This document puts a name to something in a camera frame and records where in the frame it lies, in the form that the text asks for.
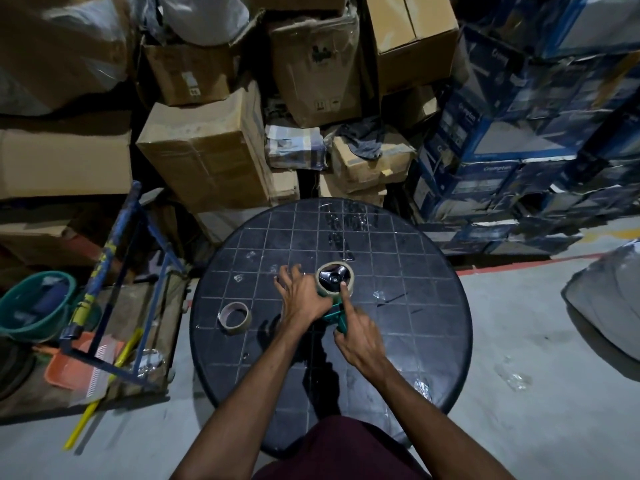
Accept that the person's left forearm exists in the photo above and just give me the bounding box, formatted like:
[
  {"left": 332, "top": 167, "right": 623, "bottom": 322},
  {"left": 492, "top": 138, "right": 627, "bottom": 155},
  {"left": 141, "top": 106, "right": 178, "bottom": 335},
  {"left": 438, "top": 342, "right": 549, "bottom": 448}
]
[{"left": 169, "top": 324, "right": 313, "bottom": 480}]

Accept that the crumpled clear plastic wrap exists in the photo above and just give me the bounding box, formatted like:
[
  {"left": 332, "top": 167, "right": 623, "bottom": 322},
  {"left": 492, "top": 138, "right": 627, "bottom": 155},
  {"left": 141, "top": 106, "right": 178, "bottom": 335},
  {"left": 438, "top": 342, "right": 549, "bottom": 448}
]
[{"left": 132, "top": 347, "right": 169, "bottom": 378}]

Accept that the cardboard tape roll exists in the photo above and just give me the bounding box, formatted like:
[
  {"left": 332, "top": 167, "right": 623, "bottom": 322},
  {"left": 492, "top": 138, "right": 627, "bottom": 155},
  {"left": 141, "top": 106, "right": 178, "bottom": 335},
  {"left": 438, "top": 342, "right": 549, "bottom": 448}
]
[{"left": 217, "top": 301, "right": 253, "bottom": 335}]

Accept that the crumpled plastic scrap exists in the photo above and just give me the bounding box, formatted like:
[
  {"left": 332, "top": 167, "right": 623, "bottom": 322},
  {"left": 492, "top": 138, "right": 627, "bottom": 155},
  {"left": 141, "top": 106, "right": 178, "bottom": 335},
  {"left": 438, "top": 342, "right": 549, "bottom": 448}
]
[{"left": 495, "top": 362, "right": 533, "bottom": 393}]

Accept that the white plastic bag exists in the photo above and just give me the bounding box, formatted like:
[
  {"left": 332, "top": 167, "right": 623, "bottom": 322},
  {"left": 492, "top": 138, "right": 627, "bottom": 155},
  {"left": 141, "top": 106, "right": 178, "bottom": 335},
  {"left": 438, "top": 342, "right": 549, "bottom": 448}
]
[{"left": 127, "top": 0, "right": 251, "bottom": 47}]

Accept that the blue metal trolley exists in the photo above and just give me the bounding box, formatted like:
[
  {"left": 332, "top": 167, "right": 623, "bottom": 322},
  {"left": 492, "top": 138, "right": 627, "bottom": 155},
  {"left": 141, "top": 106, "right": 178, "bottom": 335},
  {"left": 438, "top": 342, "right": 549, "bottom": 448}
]
[{"left": 57, "top": 180, "right": 193, "bottom": 395}]

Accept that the dark cloth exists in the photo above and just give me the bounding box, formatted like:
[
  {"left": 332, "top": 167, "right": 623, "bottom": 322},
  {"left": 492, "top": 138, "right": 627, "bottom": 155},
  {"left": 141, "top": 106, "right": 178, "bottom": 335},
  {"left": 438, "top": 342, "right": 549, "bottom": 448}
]
[{"left": 339, "top": 116, "right": 387, "bottom": 161}]

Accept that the yellow stick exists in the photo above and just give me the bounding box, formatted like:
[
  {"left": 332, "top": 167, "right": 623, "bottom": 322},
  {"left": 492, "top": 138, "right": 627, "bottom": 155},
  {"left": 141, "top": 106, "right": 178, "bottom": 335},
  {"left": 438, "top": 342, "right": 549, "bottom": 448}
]
[{"left": 63, "top": 327, "right": 146, "bottom": 451}]

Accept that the person's maroon shirt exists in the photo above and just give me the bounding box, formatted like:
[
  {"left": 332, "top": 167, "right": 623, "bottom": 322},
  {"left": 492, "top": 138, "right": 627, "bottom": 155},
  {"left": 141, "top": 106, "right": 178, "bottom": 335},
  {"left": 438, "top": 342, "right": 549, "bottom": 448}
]
[{"left": 252, "top": 414, "right": 431, "bottom": 480}]

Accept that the person's left hand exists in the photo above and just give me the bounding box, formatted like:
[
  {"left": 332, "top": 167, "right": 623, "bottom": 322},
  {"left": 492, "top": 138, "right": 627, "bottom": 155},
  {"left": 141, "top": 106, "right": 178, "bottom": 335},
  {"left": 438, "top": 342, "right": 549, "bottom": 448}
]
[{"left": 273, "top": 263, "right": 333, "bottom": 335}]

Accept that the pile of brown cardboard boxes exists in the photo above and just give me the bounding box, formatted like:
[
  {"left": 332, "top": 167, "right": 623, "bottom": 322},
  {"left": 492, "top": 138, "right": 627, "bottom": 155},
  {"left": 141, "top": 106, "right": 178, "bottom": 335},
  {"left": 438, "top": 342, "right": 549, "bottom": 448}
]
[{"left": 0, "top": 0, "right": 461, "bottom": 275}]

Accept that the black round tub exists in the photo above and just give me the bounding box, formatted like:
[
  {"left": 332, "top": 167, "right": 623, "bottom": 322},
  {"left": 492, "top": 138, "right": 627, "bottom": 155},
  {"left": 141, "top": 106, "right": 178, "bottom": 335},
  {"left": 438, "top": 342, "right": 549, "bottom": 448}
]
[{"left": 0, "top": 339, "right": 39, "bottom": 401}]

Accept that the dark blue container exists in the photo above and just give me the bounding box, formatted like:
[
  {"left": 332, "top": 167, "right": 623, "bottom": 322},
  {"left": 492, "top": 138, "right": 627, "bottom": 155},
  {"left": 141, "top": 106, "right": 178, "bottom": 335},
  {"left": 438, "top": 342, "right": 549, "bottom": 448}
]
[{"left": 27, "top": 282, "right": 70, "bottom": 318}]

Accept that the person's right hand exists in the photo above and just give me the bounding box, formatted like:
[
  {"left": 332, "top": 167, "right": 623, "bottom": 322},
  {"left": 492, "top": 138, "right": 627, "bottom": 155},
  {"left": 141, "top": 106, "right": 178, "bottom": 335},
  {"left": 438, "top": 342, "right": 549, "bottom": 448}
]
[{"left": 332, "top": 282, "right": 389, "bottom": 375}]

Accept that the grey sack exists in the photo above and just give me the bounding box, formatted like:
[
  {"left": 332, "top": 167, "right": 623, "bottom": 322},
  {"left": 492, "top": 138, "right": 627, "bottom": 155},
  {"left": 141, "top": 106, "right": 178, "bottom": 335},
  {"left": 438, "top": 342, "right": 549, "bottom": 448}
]
[{"left": 562, "top": 238, "right": 640, "bottom": 363}]

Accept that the green plastic bucket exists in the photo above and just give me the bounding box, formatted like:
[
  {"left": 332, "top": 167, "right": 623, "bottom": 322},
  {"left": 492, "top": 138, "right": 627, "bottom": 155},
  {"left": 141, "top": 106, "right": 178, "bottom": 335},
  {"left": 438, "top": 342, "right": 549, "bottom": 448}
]
[{"left": 0, "top": 271, "right": 79, "bottom": 343}]

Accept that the person's right forearm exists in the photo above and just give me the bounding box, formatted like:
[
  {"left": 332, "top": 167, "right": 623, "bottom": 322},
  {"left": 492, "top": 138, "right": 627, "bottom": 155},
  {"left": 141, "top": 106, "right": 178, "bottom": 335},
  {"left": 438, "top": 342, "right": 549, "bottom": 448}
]
[{"left": 367, "top": 359, "right": 516, "bottom": 480}]

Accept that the brown tape roll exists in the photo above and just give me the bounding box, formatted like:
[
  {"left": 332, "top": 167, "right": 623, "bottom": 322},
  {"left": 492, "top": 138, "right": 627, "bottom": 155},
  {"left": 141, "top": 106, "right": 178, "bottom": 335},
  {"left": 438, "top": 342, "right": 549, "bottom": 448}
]
[{"left": 315, "top": 261, "right": 356, "bottom": 298}]

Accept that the teal tape dispenser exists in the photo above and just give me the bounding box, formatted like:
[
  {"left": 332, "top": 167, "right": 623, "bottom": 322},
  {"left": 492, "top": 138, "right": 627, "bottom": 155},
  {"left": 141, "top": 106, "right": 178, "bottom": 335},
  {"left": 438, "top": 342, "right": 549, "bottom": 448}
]
[{"left": 315, "top": 264, "right": 351, "bottom": 341}]

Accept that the grey taped package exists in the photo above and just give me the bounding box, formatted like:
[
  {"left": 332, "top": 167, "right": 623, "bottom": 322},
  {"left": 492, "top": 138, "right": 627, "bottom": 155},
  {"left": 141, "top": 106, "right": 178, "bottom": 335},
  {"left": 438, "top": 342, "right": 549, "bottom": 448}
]
[{"left": 265, "top": 119, "right": 330, "bottom": 171}]

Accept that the plastic-wrapped bundle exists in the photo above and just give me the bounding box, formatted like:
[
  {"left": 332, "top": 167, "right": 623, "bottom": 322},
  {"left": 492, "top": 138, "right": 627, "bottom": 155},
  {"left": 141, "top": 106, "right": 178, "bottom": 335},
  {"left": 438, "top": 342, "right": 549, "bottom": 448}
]
[{"left": 0, "top": 0, "right": 136, "bottom": 115}]

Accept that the stack of blue printed boxes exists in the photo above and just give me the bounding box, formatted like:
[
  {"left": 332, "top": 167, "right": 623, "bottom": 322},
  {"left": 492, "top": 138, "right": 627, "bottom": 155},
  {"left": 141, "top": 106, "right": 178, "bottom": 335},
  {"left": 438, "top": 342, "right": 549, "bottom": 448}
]
[{"left": 407, "top": 0, "right": 640, "bottom": 258}]

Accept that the orange plastic dustpan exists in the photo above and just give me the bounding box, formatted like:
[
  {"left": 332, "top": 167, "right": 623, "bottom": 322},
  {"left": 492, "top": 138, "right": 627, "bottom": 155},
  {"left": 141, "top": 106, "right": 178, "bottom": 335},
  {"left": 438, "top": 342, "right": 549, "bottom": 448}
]
[{"left": 35, "top": 330, "right": 129, "bottom": 401}]

